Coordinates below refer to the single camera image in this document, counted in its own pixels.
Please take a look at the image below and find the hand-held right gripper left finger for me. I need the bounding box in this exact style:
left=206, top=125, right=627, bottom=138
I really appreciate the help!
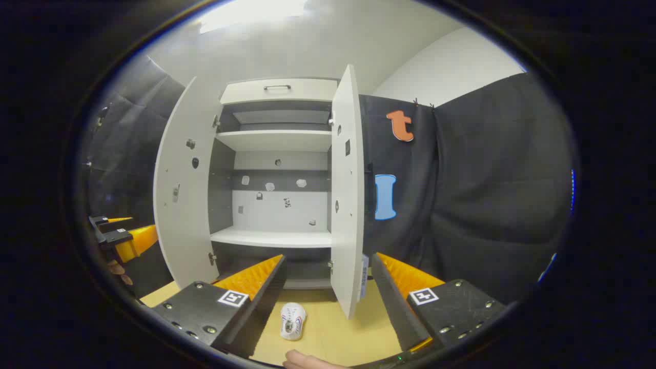
left=153, top=254, right=288, bottom=359

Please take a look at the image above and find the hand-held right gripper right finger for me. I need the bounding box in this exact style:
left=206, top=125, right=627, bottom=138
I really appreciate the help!
left=371, top=252, right=506, bottom=355

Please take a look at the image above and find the white striped canvas shoe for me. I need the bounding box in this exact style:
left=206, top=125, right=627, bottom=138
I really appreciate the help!
left=280, top=302, right=307, bottom=341

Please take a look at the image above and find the white cabinet door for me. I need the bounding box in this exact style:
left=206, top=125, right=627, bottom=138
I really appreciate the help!
left=331, top=64, right=365, bottom=319
left=154, top=77, right=222, bottom=289

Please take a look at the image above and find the white shoe cabinet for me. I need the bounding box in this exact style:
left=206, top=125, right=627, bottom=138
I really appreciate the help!
left=154, top=64, right=365, bottom=319

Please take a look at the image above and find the white cabinet shelf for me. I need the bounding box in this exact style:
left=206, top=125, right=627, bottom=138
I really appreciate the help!
left=210, top=227, right=333, bottom=249
left=216, top=130, right=333, bottom=152

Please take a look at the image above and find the white cabinet drawer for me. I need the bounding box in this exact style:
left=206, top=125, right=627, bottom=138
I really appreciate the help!
left=220, top=78, right=339, bottom=106

